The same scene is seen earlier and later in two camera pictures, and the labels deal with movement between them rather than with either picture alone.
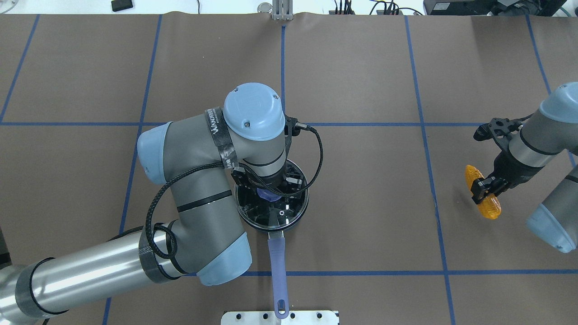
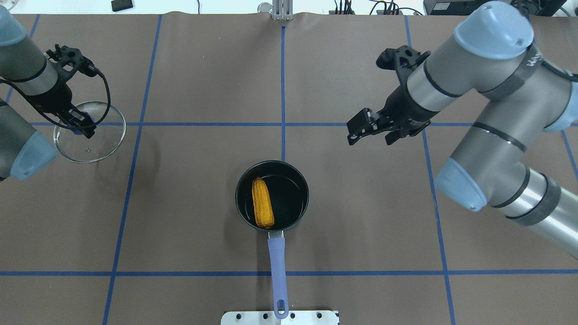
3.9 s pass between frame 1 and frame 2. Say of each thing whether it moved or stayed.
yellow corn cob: moved
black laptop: stayed
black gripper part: moved
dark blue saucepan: stayed
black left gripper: moved
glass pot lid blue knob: moved
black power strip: stayed
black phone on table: stayed
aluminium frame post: stayed
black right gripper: moved
